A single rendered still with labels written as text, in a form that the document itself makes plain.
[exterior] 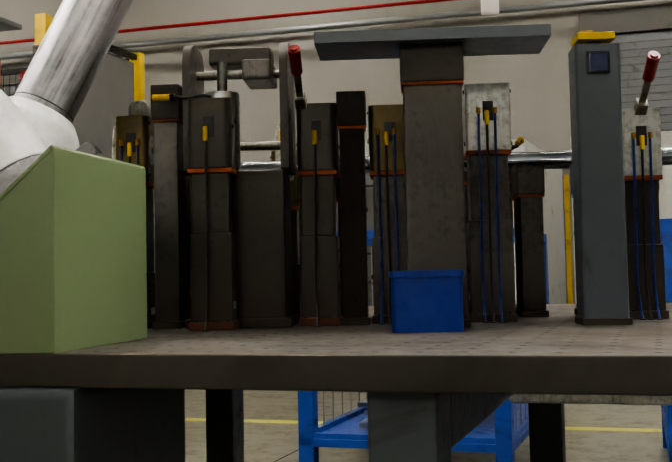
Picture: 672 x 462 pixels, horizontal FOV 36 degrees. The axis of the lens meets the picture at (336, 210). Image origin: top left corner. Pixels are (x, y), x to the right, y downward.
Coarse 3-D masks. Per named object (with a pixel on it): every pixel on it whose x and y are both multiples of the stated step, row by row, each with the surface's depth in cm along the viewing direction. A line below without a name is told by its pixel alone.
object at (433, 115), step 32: (416, 64) 165; (448, 64) 165; (416, 96) 165; (448, 96) 165; (416, 128) 165; (448, 128) 165; (416, 160) 165; (448, 160) 164; (416, 192) 164; (448, 192) 164; (416, 224) 164; (448, 224) 164; (416, 256) 164; (448, 256) 163
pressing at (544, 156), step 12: (516, 156) 191; (528, 156) 191; (540, 156) 191; (552, 156) 191; (564, 156) 191; (240, 168) 199; (252, 168) 199; (264, 168) 199; (276, 168) 198; (552, 168) 209; (564, 168) 209
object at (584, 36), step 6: (576, 36) 166; (582, 36) 165; (588, 36) 165; (594, 36) 165; (600, 36) 165; (606, 36) 165; (612, 36) 165; (576, 42) 167; (582, 42) 167; (588, 42) 167; (594, 42) 166; (600, 42) 167; (606, 42) 167
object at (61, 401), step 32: (0, 416) 124; (32, 416) 123; (64, 416) 122; (96, 416) 126; (128, 416) 133; (160, 416) 142; (0, 448) 124; (32, 448) 123; (64, 448) 121; (96, 448) 126; (128, 448) 133; (160, 448) 142
